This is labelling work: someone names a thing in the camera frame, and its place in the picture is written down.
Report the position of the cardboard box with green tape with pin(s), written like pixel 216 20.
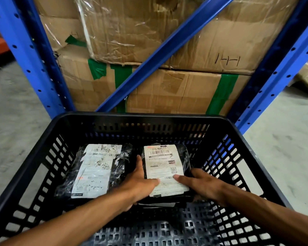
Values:
pixel 169 92

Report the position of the person's right hand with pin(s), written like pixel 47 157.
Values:
pixel 208 187

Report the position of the blue metal diagonal brace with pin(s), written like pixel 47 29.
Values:
pixel 166 49

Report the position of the black parcel with crumpled label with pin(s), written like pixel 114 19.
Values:
pixel 95 171

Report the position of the black plastic perforated crate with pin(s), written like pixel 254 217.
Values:
pixel 66 125

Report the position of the large plastic-wrapped cardboard box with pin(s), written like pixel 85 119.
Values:
pixel 133 30

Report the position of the black parcel with label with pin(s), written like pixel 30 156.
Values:
pixel 166 161
pixel 95 171

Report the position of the plain worn cardboard box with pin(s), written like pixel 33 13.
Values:
pixel 59 6
pixel 63 31

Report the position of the person's left hand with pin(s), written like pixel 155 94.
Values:
pixel 133 185

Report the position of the person's left thumb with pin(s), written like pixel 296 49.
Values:
pixel 152 182

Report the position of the blue metal rack upright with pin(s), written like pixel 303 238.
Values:
pixel 30 53
pixel 274 74

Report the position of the person's right thumb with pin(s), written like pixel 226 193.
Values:
pixel 182 179

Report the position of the person's left forearm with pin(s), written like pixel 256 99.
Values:
pixel 71 224

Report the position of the person's right forearm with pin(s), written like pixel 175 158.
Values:
pixel 269 216

